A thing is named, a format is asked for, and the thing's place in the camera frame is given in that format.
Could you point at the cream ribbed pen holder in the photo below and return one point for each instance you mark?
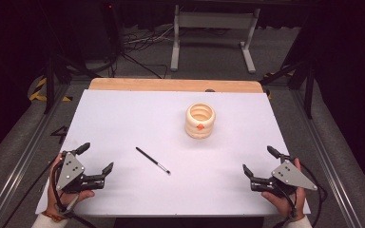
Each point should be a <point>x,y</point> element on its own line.
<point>193,131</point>

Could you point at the black curtain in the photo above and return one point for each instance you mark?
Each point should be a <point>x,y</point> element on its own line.
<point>152,15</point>

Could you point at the black tripod stand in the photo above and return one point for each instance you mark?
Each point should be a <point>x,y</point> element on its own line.
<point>309,91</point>
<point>49,85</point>

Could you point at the white table board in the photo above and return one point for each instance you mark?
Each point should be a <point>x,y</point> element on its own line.
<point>139,120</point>

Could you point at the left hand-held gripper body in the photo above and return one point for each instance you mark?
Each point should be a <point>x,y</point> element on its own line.
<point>71,169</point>

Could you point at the black device with red light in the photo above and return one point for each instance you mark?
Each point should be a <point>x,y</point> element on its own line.
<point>111,31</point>

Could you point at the person's left hand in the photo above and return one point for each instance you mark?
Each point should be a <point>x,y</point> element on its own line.
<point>64,201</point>

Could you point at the aluminium floor rail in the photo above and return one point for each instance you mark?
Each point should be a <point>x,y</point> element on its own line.
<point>22,164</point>
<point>324,164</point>

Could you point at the thin black brush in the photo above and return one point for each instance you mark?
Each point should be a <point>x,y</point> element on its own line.
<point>149,157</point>

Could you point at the yellow black floor tape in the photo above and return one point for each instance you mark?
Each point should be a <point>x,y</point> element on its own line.
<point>271,75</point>
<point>38,95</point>

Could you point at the person's right hand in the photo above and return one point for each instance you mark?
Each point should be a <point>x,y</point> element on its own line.
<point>283,202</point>

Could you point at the orange wristband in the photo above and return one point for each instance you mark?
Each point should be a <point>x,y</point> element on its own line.
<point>52,216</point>

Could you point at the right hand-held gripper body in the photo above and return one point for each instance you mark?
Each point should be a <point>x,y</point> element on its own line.
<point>290,175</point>

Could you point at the white metal stand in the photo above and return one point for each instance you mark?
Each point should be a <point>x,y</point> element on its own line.
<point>215,20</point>

